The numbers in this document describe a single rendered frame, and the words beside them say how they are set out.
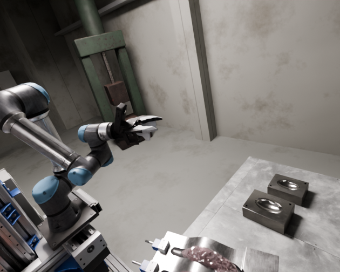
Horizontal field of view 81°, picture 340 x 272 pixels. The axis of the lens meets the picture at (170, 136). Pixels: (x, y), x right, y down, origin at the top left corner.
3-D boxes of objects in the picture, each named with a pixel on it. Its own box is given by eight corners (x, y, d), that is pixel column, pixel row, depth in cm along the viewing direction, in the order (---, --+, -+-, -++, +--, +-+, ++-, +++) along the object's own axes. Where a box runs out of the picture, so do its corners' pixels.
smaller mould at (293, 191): (267, 194, 115) (266, 186, 113) (275, 181, 123) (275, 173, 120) (301, 206, 104) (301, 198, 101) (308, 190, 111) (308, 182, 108)
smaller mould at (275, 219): (242, 216, 107) (242, 206, 103) (255, 197, 115) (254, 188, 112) (284, 235, 93) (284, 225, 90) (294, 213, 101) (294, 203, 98)
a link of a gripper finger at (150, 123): (165, 124, 82) (143, 130, 83) (161, 112, 78) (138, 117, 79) (165, 128, 79) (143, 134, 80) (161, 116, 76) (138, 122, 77)
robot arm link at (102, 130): (104, 119, 84) (94, 130, 78) (113, 118, 82) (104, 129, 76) (111, 133, 88) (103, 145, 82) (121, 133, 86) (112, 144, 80)
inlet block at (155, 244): (144, 248, 100) (141, 241, 97) (149, 239, 104) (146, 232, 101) (167, 257, 93) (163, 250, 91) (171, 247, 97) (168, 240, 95)
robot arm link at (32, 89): (56, 195, 103) (-10, 92, 78) (75, 176, 115) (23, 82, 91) (74, 195, 99) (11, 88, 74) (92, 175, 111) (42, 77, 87)
